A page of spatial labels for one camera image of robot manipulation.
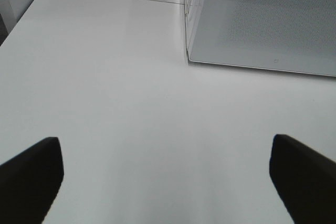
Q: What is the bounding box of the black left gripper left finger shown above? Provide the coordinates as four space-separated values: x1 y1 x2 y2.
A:
1 137 64 223

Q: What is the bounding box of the white microwave oven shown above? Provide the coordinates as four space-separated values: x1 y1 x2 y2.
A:
181 0 336 78

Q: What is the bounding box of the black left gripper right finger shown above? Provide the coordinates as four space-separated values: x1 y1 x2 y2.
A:
269 134 335 223

